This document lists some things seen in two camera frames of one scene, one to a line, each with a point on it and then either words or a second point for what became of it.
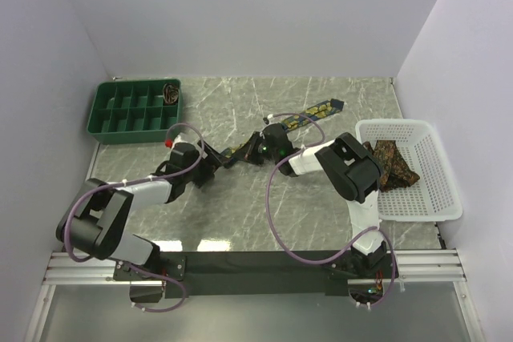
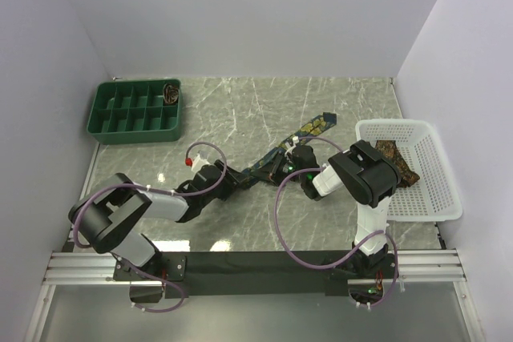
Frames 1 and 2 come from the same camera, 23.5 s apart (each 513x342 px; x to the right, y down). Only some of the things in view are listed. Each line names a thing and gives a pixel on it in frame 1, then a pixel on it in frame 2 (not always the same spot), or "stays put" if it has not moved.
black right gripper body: [259, 151] -> [282, 169]
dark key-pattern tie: [393, 169] stays put
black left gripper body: [203, 169] -> [230, 183]
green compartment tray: [130, 111] stays put
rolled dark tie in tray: [171, 93] stays put
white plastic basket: [435, 196] stays put
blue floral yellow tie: [319, 112] -> [326, 120]
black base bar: [252, 275] stays put
